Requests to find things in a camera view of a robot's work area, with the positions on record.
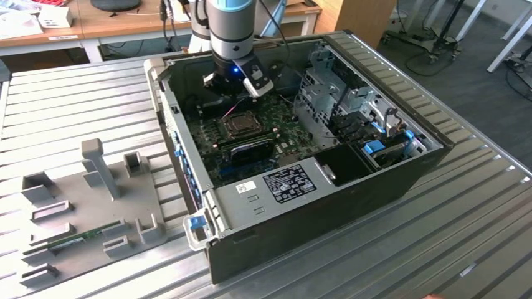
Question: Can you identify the metal locking lever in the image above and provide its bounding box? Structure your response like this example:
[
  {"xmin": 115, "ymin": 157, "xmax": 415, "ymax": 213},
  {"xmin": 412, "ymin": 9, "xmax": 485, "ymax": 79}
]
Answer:
[
  {"xmin": 223, "ymin": 98, "xmax": 247, "ymax": 119},
  {"xmin": 251, "ymin": 110, "xmax": 267, "ymax": 131}
]

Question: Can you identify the silver CPU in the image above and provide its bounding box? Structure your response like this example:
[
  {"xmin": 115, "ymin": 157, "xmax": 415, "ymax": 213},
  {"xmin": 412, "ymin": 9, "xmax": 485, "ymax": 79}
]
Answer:
[{"xmin": 229, "ymin": 115, "xmax": 255, "ymax": 131}]

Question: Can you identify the metal socket cover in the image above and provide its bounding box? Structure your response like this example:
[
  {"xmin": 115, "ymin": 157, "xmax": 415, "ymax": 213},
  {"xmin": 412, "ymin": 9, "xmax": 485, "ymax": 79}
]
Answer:
[{"xmin": 220, "ymin": 110, "xmax": 265, "ymax": 138}]

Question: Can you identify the CPU socket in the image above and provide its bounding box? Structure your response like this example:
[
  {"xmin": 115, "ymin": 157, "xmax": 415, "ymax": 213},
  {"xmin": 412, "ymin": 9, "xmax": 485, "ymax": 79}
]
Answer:
[{"xmin": 217, "ymin": 110, "xmax": 267, "ymax": 138}]

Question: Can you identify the installed RAM stick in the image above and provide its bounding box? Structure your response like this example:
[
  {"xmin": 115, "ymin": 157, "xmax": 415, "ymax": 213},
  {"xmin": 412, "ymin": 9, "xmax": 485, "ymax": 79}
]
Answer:
[{"xmin": 215, "ymin": 132, "xmax": 276, "ymax": 150}]

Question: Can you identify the green motherboard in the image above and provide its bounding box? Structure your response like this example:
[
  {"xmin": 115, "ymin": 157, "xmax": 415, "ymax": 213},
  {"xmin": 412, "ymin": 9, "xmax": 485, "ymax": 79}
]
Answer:
[{"xmin": 183, "ymin": 93, "xmax": 325, "ymax": 184}]

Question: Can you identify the metal drive cage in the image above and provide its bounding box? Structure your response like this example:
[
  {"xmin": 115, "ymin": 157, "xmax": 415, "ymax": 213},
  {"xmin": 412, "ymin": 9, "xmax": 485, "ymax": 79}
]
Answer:
[{"xmin": 295, "ymin": 45, "xmax": 392, "ymax": 147}]

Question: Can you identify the wooden desk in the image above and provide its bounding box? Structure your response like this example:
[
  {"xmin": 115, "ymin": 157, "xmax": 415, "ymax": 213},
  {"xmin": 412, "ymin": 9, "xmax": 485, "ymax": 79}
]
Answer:
[{"xmin": 0, "ymin": 0, "xmax": 324, "ymax": 65}]

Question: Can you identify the black round object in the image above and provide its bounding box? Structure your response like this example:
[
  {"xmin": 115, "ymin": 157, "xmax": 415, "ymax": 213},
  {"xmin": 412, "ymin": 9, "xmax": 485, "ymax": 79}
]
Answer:
[{"xmin": 89, "ymin": 0, "xmax": 141, "ymax": 12}]

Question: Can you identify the wooden cabinet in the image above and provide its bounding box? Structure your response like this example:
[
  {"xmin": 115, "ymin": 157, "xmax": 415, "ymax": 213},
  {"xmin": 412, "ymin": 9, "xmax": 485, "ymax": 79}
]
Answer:
[{"xmin": 315, "ymin": 0, "xmax": 399, "ymax": 50}]

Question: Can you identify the grey power supply unit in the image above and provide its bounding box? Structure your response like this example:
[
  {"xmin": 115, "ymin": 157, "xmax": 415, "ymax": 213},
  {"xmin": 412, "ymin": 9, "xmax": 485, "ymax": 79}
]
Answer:
[{"xmin": 207, "ymin": 155, "xmax": 336, "ymax": 233}]

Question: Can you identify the blue disk carrier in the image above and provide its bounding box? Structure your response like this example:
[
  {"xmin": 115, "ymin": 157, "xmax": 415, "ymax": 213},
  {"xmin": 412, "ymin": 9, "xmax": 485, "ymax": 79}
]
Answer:
[{"xmin": 360, "ymin": 140, "xmax": 389, "ymax": 156}]

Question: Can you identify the white cardboard box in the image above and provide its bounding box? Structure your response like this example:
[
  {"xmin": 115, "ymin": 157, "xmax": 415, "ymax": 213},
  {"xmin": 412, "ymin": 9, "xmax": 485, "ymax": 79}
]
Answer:
[{"xmin": 36, "ymin": 6, "xmax": 75, "ymax": 29}]

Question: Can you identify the silver disk bay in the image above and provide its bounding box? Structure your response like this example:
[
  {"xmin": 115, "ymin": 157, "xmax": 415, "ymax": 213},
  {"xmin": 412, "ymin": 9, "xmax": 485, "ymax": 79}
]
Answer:
[{"xmin": 365, "ymin": 136, "xmax": 429, "ymax": 171}]

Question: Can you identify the blue case latch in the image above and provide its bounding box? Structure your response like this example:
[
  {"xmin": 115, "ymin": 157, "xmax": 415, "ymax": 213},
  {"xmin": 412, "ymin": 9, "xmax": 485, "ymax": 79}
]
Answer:
[{"xmin": 187, "ymin": 216, "xmax": 207, "ymax": 233}]

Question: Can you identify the black open PC case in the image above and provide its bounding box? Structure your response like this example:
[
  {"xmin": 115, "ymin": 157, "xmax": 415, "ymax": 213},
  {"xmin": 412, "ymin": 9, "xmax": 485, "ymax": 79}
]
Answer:
[{"xmin": 143, "ymin": 30, "xmax": 453, "ymax": 285}]

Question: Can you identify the white plastic bag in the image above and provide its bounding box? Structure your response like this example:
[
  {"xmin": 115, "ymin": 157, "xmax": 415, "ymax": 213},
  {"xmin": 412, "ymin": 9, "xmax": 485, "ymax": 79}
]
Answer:
[{"xmin": 0, "ymin": 8, "xmax": 45, "ymax": 40}]

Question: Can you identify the grey parts rack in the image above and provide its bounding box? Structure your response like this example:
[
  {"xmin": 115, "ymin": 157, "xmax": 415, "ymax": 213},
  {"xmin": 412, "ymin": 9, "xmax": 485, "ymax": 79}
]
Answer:
[{"xmin": 19, "ymin": 138, "xmax": 169, "ymax": 289}]

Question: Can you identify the black rolling stand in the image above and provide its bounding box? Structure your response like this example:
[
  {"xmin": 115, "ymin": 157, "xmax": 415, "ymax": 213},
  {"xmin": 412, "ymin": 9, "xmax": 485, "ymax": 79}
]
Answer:
[{"xmin": 381, "ymin": 0, "xmax": 467, "ymax": 65}]

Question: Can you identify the white table leg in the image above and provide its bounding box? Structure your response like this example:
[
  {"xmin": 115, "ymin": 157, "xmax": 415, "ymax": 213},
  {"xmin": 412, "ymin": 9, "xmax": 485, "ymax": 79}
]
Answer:
[{"xmin": 455, "ymin": 0, "xmax": 487, "ymax": 43}]

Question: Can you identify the green RAM stick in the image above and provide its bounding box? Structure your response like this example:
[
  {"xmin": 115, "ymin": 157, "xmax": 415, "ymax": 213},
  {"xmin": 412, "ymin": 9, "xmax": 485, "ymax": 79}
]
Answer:
[{"xmin": 45, "ymin": 221, "xmax": 121, "ymax": 251}]

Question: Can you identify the white table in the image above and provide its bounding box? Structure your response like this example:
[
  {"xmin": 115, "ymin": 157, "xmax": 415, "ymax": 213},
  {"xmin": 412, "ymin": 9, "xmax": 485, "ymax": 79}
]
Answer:
[{"xmin": 485, "ymin": 0, "xmax": 532, "ymax": 74}]

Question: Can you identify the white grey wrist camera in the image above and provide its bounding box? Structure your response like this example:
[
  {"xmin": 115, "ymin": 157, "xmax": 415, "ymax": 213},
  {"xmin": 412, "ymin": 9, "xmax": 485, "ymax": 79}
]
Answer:
[{"xmin": 235, "ymin": 53, "xmax": 275, "ymax": 99}]

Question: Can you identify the black disk wire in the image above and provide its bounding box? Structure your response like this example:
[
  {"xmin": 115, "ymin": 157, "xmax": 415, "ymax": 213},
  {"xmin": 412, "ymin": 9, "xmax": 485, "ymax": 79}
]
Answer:
[{"xmin": 383, "ymin": 107, "xmax": 407, "ymax": 138}]

